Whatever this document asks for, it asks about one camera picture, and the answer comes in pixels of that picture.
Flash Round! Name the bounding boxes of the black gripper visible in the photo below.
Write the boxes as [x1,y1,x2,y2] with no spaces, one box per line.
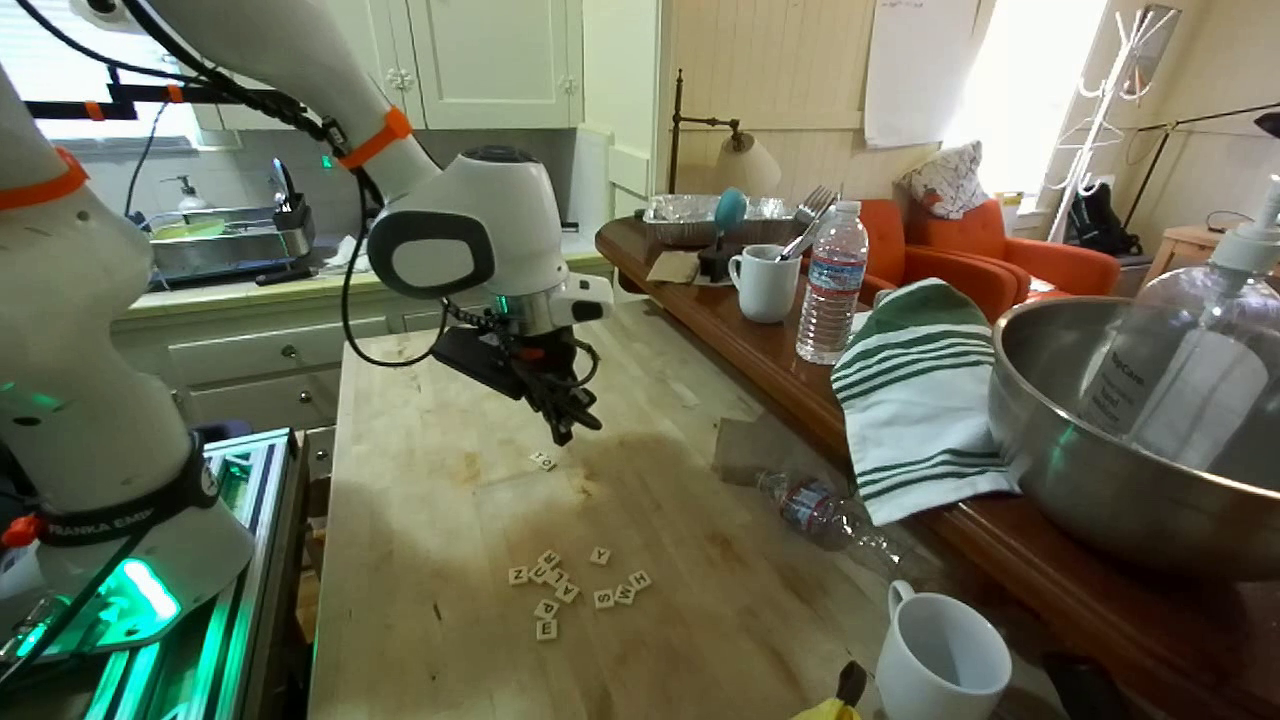
[431,324,602,444]

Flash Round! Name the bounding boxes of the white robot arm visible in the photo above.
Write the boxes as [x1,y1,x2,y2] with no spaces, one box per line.
[0,0,590,650]

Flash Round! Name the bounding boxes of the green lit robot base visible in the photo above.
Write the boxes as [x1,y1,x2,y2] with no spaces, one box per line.
[0,429,305,720]

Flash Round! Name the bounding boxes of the pile of letter tiles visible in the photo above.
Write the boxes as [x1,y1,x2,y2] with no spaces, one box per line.
[502,550,652,646]

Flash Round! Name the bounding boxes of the white mug near tiles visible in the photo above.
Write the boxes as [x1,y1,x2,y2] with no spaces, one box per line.
[870,580,1010,720]

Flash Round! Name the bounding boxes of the white mug on counter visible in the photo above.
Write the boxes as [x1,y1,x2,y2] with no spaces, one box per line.
[729,246,798,324]

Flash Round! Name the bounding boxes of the crumpled clear plastic bottle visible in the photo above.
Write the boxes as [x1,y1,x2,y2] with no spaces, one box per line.
[756,474,870,550]

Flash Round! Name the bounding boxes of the floor lamp with shade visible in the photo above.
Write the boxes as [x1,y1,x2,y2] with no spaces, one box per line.
[664,79,782,196]

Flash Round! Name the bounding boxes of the clear plastic water bottle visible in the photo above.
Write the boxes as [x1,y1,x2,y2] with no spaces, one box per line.
[794,201,866,365]

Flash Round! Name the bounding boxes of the white kitchen cabinet drawers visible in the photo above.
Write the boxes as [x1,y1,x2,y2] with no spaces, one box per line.
[117,252,615,437]

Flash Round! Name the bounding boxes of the green striped white towel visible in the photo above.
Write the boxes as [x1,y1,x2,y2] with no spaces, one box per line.
[831,279,1015,529]

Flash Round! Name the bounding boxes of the orange armchair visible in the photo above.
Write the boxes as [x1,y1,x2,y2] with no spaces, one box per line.
[860,201,1118,319]

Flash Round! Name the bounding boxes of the large steel mixing bowl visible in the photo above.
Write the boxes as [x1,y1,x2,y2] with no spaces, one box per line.
[986,297,1280,580]

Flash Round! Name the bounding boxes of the clear pump soap bottle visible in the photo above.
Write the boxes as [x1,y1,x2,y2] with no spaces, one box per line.
[1078,189,1280,468]

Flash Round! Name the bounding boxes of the white coat rack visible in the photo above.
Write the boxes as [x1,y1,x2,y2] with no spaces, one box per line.
[1046,0,1183,246]

